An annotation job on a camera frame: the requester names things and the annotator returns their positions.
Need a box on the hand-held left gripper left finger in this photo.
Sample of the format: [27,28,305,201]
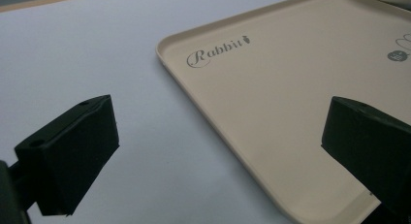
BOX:
[14,94,120,217]

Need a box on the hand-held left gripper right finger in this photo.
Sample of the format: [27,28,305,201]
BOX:
[321,95,411,218]

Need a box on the beige plastic tray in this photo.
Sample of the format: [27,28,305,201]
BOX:
[155,0,411,224]

